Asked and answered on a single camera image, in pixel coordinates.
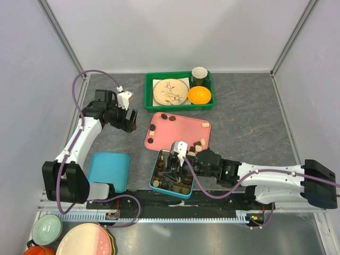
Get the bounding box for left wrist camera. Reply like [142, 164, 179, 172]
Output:
[117, 91, 133, 111]

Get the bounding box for blue chocolate tin box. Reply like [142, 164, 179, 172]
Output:
[148, 149, 199, 200]

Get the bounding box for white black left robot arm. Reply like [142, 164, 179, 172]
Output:
[42, 89, 138, 209]

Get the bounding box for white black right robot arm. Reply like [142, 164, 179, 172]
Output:
[167, 149, 339, 209]

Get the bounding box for orange red mug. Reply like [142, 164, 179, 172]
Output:
[24, 240, 56, 255]

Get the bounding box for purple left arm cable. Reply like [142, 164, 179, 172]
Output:
[56, 69, 141, 228]

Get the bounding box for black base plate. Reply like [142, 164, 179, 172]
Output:
[86, 189, 277, 213]

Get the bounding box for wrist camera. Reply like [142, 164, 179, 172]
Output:
[170, 141, 188, 166]
[117, 91, 133, 111]

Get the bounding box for pale green bowl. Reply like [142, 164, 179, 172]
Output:
[32, 214, 63, 245]

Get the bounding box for green mug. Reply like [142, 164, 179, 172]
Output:
[191, 66, 211, 87]

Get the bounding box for pink white plate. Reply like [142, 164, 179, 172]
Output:
[56, 223, 115, 254]

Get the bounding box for yellow bowl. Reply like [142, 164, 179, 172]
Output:
[188, 86, 212, 105]

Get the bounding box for slotted cable duct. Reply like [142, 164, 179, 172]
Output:
[48, 211, 249, 225]

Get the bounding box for aluminium frame rail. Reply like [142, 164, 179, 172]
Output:
[37, 0, 84, 73]

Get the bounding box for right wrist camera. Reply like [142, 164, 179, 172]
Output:
[170, 141, 188, 166]

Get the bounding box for metal tongs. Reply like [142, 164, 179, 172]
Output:
[156, 150, 177, 183]

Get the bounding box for pink chocolate tray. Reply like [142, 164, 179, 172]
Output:
[144, 112, 211, 155]

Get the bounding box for brown plastic chocolate insert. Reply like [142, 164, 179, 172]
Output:
[150, 151, 198, 196]

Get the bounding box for green plastic crate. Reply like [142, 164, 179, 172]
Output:
[144, 71, 216, 113]

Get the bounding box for blue tin lid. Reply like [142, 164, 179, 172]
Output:
[88, 152, 130, 193]

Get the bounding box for decorated ceramic plate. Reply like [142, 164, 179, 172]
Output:
[152, 79, 189, 106]

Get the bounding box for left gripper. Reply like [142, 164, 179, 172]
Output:
[107, 100, 137, 133]

